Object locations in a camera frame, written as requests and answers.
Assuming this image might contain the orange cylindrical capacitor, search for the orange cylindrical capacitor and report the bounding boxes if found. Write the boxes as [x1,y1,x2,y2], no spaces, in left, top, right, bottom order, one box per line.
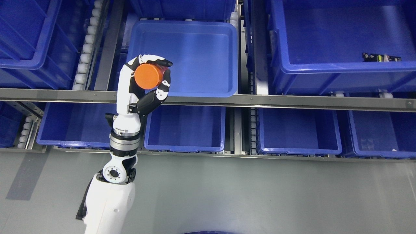
[134,63,168,89]

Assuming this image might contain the lower blue bin left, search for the lower blue bin left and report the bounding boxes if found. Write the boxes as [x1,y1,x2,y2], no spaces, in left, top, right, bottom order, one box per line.
[36,102,116,149]

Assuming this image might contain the shallow blue tray bin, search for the shallow blue tray bin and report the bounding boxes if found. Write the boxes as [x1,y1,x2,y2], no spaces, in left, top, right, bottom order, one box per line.
[127,20,238,98]

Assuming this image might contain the metal shelf rail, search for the metal shelf rail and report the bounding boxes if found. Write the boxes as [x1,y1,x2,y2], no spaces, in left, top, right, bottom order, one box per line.
[0,88,416,112]

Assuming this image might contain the large blue bin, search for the large blue bin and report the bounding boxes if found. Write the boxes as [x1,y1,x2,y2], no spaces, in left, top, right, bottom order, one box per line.
[0,0,77,89]
[266,0,416,95]

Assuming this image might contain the white roller track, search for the white roller track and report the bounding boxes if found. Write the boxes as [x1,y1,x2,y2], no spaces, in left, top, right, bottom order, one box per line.
[72,0,106,91]

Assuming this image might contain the large blue bin right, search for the large blue bin right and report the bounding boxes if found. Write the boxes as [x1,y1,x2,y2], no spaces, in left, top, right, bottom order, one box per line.
[266,0,416,95]

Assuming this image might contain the lower blue bin centre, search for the lower blue bin centre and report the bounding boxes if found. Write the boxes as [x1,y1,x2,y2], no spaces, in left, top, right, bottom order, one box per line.
[144,105,226,152]

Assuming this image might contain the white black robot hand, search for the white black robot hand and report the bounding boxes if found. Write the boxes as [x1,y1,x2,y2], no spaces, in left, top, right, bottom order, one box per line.
[112,54,173,137]

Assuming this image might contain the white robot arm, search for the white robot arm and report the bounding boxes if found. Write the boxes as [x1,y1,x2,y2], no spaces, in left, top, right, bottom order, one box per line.
[76,130,139,234]

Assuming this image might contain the large blue bin left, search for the large blue bin left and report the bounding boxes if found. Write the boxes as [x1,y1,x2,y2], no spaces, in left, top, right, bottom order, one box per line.
[0,0,77,89]

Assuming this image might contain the lower blue bin far right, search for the lower blue bin far right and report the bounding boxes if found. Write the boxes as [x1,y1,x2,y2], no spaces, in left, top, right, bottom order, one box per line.
[339,111,416,159]

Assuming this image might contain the small black electronic component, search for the small black electronic component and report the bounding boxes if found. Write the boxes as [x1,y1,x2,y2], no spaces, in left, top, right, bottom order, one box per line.
[362,52,402,62]

